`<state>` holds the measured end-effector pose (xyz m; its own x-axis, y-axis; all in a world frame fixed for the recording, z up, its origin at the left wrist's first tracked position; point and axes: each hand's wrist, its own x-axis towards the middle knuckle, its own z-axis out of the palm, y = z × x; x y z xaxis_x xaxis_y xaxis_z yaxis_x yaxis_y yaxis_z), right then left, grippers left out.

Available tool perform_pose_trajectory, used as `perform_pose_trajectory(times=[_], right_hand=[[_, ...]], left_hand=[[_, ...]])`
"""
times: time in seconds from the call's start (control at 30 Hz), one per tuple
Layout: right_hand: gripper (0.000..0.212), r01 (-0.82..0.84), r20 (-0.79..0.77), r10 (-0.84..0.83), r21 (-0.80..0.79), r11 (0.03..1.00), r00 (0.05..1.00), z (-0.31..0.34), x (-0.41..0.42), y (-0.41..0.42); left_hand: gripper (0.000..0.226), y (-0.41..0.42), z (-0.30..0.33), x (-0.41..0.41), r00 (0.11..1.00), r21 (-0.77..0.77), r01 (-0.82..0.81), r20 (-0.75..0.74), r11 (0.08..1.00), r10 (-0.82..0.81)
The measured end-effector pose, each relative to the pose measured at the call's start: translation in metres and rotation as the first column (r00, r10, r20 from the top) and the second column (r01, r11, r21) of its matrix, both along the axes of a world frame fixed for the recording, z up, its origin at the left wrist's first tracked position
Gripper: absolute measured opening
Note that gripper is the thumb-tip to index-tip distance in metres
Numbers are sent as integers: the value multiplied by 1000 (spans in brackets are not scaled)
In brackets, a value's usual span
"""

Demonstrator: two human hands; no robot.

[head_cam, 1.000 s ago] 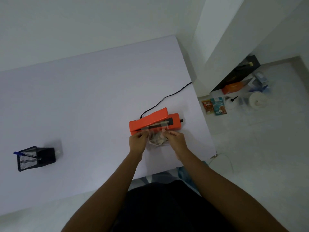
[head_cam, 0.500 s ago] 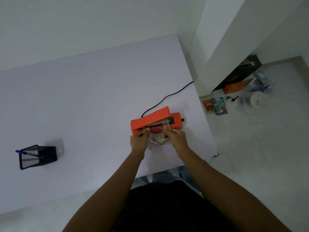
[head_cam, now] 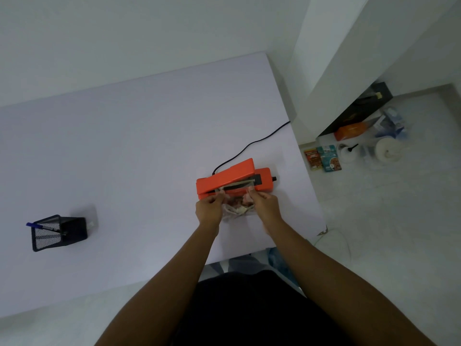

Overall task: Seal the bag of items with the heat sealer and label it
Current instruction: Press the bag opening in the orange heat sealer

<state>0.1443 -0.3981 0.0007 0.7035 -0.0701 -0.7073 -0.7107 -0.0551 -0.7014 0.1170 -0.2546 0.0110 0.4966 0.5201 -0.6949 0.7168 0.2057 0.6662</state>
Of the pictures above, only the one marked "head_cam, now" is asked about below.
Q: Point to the person's left forearm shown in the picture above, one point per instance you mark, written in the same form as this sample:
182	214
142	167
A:
165	291

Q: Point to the teal snack packet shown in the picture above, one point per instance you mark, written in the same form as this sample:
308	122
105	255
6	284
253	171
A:
329	158

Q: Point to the person's right forearm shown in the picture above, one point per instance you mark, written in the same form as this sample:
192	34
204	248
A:
338	291

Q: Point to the small dark floor scrap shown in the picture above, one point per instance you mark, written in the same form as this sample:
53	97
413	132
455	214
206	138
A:
321	232

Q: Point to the blue pen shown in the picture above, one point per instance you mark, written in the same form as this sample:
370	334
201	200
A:
36	225

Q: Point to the person's black shirt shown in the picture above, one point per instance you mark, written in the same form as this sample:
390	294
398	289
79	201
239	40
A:
252	313

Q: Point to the orange box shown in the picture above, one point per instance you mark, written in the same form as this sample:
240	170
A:
351	131

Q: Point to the black spoon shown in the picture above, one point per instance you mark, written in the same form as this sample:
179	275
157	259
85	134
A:
351	148

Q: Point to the blue round stool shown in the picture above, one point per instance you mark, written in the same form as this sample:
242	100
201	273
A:
284	264

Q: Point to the white tape roll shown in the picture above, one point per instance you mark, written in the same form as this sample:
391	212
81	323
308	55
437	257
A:
387	151

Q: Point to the person's right hand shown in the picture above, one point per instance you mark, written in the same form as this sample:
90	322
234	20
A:
266	210

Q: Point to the orange heat sealer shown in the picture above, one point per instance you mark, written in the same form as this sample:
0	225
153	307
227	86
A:
227	176

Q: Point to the person's grey trousers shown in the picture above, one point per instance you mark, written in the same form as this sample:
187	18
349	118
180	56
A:
237	264

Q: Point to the blue packets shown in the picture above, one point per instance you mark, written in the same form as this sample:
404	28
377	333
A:
390	122

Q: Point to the black mesh pen holder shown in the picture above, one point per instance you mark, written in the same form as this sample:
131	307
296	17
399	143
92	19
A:
74	230

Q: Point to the person's left hand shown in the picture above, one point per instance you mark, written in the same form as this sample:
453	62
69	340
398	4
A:
209	212

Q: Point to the clear plastic wrapper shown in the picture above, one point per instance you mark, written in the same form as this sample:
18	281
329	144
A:
366	154

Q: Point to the red snack packet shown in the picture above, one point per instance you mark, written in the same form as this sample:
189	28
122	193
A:
312	159

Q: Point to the white cup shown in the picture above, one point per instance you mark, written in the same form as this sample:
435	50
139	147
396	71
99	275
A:
345	156

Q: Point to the black box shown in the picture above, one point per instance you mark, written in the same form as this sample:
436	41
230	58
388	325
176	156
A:
360	108

